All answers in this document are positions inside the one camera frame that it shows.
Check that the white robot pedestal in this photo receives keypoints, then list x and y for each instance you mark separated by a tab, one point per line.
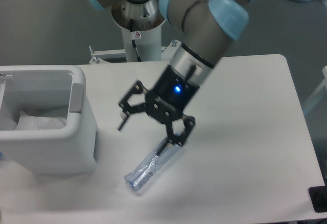
143	34

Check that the white frame at right edge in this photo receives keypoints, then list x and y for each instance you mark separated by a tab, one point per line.
316	96

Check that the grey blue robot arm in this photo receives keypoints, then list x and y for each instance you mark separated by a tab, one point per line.
209	27

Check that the white metal base frame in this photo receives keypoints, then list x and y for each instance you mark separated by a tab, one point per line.
119	56

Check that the white trash can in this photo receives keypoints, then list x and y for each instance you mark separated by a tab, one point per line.
48	91

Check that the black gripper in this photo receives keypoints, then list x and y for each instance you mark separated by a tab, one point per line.
171	98

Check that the clear plastic water bottle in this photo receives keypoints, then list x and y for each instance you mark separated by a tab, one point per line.
151	164

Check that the black device at table edge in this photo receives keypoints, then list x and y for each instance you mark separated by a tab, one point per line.
318	198

